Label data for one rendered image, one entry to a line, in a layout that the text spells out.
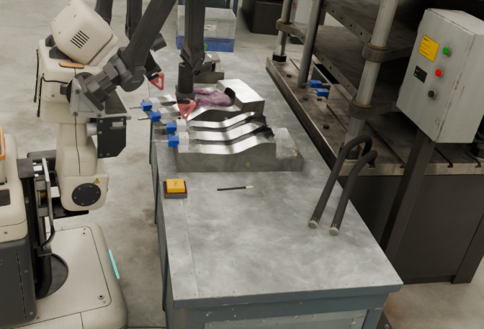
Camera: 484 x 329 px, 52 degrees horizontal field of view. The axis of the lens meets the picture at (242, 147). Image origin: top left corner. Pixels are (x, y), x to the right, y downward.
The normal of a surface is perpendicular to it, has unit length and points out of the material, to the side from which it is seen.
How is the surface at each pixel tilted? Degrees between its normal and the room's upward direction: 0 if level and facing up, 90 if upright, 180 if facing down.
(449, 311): 0
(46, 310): 0
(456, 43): 90
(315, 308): 90
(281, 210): 0
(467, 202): 90
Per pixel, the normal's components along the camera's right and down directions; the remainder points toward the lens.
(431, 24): -0.97, 0.00
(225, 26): 0.18, 0.52
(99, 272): 0.12, -0.86
